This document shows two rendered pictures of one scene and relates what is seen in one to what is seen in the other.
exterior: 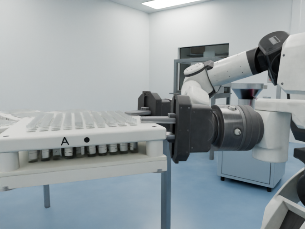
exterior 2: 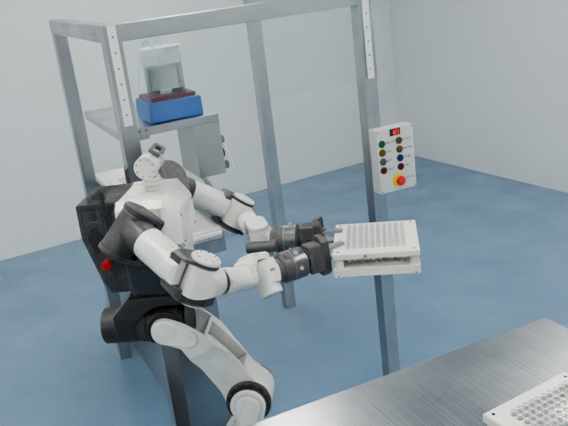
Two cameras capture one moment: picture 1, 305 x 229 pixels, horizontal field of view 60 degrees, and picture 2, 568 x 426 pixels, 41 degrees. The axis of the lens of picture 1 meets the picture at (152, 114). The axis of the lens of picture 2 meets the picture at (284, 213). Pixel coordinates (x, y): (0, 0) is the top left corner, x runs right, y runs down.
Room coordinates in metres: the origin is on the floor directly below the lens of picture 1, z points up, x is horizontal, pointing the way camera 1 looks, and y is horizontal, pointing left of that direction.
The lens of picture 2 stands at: (2.52, 0.79, 1.88)
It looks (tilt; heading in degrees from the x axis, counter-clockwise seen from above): 18 degrees down; 205
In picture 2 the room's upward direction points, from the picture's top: 7 degrees counter-clockwise
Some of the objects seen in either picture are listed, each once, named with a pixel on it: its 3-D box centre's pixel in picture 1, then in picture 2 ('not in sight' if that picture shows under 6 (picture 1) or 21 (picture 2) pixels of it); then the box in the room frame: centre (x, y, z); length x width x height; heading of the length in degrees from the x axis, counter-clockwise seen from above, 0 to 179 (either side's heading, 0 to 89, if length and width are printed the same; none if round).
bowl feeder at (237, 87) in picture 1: (252, 99); not in sight; (3.09, -1.17, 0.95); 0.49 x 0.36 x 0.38; 52
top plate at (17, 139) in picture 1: (83, 126); (375, 239); (0.49, 0.13, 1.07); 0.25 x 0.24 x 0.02; 17
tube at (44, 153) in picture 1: (44, 148); not in sight; (0.40, 0.17, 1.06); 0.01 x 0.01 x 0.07
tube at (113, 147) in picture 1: (112, 142); not in sight; (0.43, 0.07, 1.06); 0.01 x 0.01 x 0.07
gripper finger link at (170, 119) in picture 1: (157, 117); (332, 230); (0.47, -0.01, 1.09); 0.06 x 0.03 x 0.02; 101
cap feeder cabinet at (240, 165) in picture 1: (252, 148); not in sight; (3.02, -1.17, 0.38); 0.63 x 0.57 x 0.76; 52
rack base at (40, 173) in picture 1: (84, 151); (376, 254); (0.49, 0.13, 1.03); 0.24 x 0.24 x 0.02; 17
